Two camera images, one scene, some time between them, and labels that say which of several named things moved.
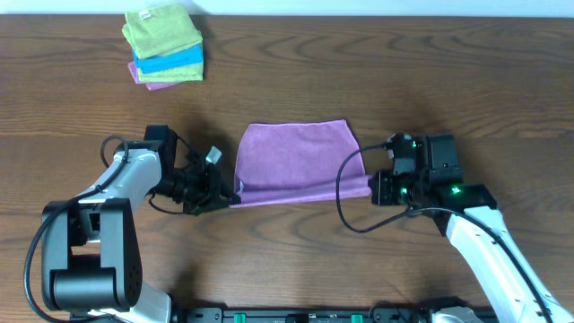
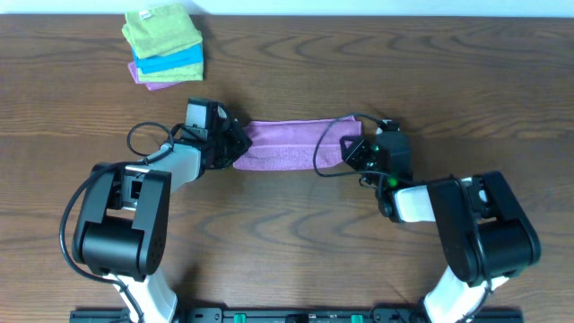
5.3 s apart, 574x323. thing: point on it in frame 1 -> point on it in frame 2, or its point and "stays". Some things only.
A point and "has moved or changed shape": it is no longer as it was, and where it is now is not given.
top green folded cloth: x=159 y=30 stays
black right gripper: x=382 y=189 -> x=360 y=145
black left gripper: x=213 y=187 -> x=230 y=144
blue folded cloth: x=192 y=54 stays
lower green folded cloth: x=195 y=73 stays
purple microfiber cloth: x=297 y=161 has moved or changed shape
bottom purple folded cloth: x=151 y=84 stays
